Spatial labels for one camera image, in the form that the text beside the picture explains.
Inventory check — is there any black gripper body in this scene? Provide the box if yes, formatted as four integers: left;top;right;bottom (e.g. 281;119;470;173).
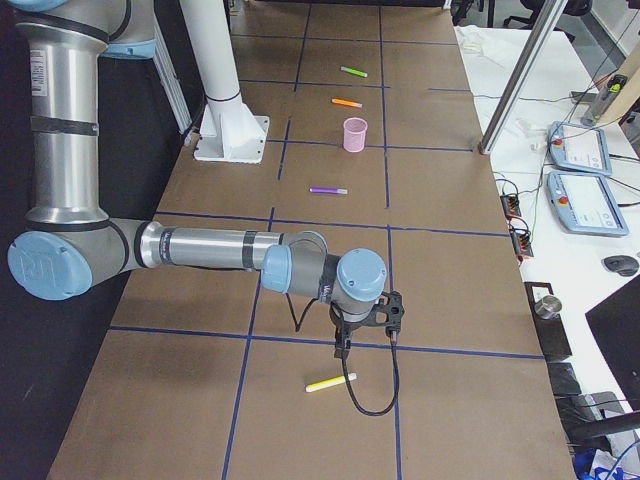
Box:
329;291;403;345

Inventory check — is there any yellow highlighter pen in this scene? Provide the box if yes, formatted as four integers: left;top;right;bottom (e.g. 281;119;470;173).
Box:
305;372;357;393

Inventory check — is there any purple highlighter pen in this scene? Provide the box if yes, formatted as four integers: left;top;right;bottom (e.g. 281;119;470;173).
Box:
309;187;348;195

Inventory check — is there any orange highlighter pen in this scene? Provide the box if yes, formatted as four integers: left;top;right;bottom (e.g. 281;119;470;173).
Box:
331;98;363;109

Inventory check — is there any green highlighter pen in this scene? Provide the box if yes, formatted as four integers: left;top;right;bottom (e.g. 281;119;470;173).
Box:
340;65;368;78

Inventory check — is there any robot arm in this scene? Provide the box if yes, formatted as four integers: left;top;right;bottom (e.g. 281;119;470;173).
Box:
7;1;404;359

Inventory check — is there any metal cylinder weight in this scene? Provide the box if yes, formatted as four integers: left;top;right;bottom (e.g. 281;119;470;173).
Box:
534;295;562;320

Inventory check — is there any orange black connector box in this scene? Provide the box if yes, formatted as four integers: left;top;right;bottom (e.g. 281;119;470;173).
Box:
500;193;521;219

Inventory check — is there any near teach pendant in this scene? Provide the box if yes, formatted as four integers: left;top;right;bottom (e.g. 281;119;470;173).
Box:
547;171;629;237

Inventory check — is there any teach pendant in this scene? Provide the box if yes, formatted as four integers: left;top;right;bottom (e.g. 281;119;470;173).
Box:
548;121;612;176
547;171;629;237

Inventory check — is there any black monitor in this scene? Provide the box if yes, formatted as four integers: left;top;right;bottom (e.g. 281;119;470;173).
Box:
586;279;639;410

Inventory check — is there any black computer mouse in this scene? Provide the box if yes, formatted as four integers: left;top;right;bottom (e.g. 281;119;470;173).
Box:
602;255;639;277

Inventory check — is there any far teach pendant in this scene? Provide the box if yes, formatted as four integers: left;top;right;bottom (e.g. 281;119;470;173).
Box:
548;121;612;176

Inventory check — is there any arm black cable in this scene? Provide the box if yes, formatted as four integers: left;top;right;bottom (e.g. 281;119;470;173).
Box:
285;292;401;417

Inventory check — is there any aluminium frame post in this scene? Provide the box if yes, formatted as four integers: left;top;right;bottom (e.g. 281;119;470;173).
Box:
478;0;568;155

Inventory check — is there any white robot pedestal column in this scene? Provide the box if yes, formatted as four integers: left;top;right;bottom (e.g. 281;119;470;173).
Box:
180;0;270;164

